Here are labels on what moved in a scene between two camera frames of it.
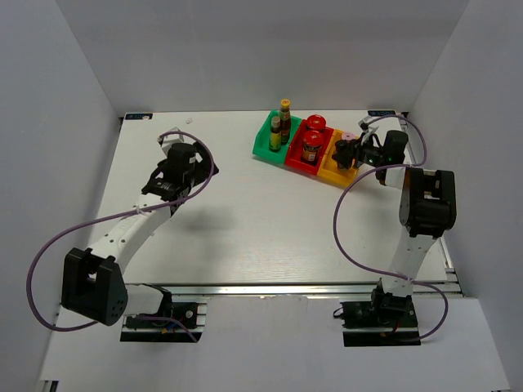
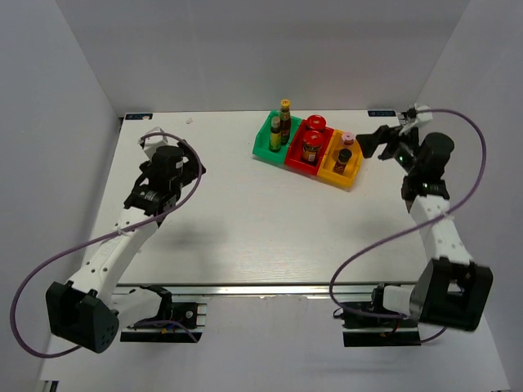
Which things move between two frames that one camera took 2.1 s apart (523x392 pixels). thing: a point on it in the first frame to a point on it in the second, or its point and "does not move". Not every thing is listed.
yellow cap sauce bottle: (285, 122) does not move
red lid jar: (312, 142) does not move
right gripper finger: (355, 144) to (369, 143)
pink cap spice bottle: (348, 136) does not move
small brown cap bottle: (274, 135) does not move
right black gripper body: (368, 153) to (405, 155)
